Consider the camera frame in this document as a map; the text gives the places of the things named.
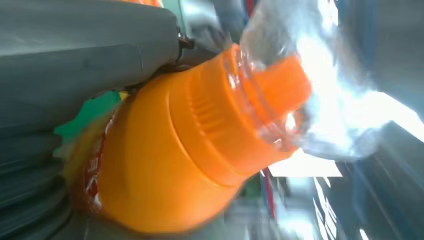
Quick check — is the orange detergent bottle clear cap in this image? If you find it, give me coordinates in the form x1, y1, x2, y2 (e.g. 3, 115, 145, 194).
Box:
64, 0, 392, 234

